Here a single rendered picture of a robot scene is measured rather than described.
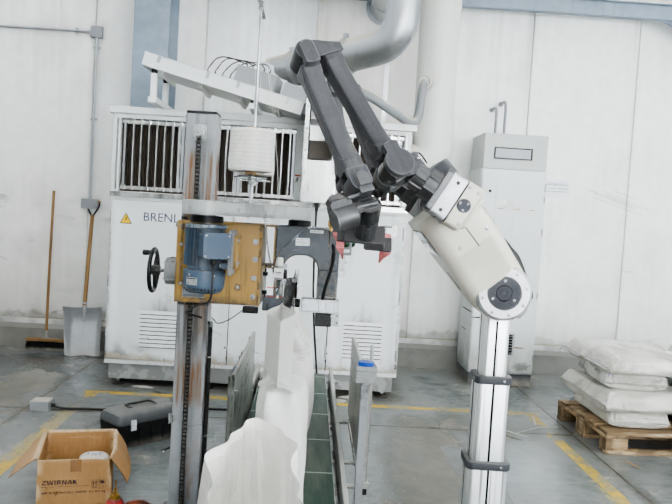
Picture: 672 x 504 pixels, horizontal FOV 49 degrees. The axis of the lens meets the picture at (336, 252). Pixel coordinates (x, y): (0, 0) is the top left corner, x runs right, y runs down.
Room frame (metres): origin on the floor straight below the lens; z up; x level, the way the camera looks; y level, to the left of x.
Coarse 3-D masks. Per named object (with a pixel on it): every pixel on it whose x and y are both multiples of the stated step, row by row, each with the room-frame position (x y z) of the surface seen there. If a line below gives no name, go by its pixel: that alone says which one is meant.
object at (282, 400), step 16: (272, 320) 2.40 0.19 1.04; (288, 320) 2.40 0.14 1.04; (272, 336) 2.39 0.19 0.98; (288, 336) 2.41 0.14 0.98; (272, 352) 2.38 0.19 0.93; (288, 352) 2.42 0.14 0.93; (272, 368) 2.37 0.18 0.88; (288, 368) 2.43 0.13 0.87; (272, 384) 2.33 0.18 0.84; (288, 384) 2.38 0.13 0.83; (304, 384) 2.48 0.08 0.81; (272, 400) 2.33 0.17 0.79; (288, 400) 2.33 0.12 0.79; (304, 400) 2.41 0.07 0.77; (256, 416) 2.39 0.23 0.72; (272, 416) 2.32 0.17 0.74; (288, 416) 2.32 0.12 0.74; (304, 416) 2.42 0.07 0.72; (288, 432) 2.32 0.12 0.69; (304, 432) 2.43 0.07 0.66; (304, 448) 2.45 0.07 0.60; (304, 464) 2.47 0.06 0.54
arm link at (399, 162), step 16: (320, 48) 1.93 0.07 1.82; (336, 48) 1.94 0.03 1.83; (336, 64) 1.94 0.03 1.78; (336, 80) 1.93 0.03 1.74; (352, 80) 1.93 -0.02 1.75; (352, 96) 1.91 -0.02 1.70; (352, 112) 1.91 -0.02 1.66; (368, 112) 1.91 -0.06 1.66; (368, 128) 1.89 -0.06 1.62; (368, 144) 1.89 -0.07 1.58; (384, 144) 1.84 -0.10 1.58; (384, 160) 1.84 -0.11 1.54; (400, 160) 1.84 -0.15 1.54; (400, 176) 1.83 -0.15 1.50
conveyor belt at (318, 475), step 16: (320, 384) 4.32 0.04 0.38; (256, 400) 3.86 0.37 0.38; (320, 400) 3.94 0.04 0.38; (320, 416) 3.63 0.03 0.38; (320, 432) 3.36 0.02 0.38; (320, 448) 3.13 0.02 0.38; (320, 464) 2.93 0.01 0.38; (304, 480) 2.74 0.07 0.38; (320, 480) 2.75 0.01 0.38; (304, 496) 2.58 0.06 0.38; (320, 496) 2.59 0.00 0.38
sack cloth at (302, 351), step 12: (300, 324) 3.28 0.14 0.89; (300, 336) 3.05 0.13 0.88; (300, 348) 3.04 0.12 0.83; (312, 348) 3.20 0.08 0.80; (300, 360) 3.06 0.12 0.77; (312, 360) 3.18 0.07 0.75; (312, 372) 3.16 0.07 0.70; (312, 384) 3.16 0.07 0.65; (312, 396) 3.16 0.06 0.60; (312, 408) 3.18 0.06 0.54
